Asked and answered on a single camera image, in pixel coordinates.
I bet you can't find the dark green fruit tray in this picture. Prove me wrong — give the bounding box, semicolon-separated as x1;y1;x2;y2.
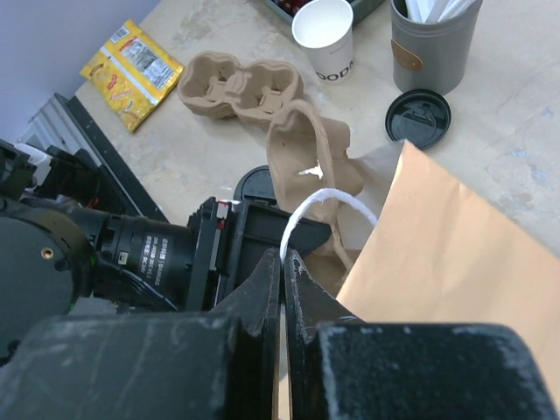
264;0;384;25

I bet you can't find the black cup lid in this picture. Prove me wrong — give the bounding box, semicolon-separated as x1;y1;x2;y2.
384;89;452;151
233;165;277;207

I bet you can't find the brown paper bag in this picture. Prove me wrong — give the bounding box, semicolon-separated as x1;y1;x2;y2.
279;138;560;412

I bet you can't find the white paper straws bundle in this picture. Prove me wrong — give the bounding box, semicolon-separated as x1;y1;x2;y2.
405;0;474;24

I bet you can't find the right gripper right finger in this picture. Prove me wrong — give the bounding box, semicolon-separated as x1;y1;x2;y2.
283;251;558;419

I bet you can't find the aluminium frame rail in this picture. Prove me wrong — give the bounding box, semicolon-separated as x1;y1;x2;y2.
17;94;81;154

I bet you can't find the grey straw holder cup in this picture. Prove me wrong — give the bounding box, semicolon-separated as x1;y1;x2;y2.
390;1;483;95

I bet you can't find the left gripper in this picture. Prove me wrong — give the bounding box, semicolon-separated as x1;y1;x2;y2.
186;197;331;312

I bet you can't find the brown cardboard cup carrier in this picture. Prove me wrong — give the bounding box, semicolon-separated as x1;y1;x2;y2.
177;51;304;130

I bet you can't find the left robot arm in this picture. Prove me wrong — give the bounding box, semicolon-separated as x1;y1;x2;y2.
1;142;290;362

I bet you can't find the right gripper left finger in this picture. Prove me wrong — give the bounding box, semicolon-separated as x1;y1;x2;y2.
1;249;281;419

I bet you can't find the yellow snack bag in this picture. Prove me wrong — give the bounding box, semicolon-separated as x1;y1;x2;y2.
80;19;184;132

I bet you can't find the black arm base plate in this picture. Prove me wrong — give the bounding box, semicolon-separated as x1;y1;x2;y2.
53;94;168;222

